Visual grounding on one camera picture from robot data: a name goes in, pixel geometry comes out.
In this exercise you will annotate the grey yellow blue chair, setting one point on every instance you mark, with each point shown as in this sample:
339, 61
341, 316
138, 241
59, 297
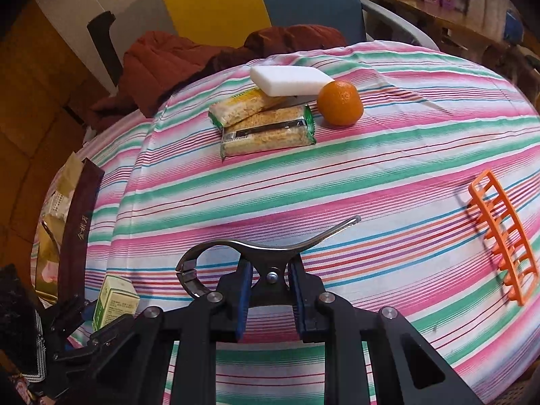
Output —
219, 4

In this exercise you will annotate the silver metal clamp tool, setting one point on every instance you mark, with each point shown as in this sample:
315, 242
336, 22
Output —
261, 253

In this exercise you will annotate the white foam block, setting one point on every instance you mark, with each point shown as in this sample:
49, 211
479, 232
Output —
291, 78

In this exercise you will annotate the green white small carton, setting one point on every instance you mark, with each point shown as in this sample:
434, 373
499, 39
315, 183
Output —
114, 303

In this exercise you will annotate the wooden wardrobe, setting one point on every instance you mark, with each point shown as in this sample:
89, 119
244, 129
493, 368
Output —
25, 114

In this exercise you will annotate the orange plastic hair claw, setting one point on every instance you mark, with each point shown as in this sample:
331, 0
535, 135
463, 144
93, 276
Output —
519, 292

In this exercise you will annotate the rust brown padded jacket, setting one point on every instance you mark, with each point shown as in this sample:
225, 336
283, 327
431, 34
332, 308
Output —
168, 63

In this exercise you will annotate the brown paper packet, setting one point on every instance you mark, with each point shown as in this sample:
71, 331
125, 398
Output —
67, 177

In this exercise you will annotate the mandarin orange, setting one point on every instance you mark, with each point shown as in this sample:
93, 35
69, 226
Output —
339, 103

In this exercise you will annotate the gold tin tray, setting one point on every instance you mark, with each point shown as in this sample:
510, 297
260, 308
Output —
80, 228

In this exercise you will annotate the striped tablecloth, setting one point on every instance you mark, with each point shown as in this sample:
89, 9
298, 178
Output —
337, 185

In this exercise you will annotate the pink packet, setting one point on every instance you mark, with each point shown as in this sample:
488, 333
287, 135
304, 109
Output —
48, 272

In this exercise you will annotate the wooden side table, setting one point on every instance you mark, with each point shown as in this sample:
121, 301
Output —
422, 12

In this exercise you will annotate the green-edged biscuit packet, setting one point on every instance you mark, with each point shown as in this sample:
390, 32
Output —
265, 133
240, 107

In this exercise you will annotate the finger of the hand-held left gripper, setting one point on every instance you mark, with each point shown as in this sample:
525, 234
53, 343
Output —
80, 350
67, 312

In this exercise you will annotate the black rolled mat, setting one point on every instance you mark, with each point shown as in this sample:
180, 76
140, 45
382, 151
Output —
103, 38

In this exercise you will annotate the person's left forearm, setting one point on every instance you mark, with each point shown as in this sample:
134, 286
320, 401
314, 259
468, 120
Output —
23, 392

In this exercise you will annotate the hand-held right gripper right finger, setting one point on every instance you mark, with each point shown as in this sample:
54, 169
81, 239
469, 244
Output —
297, 303

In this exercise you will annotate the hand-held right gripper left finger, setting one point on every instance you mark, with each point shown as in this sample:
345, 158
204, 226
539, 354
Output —
242, 303

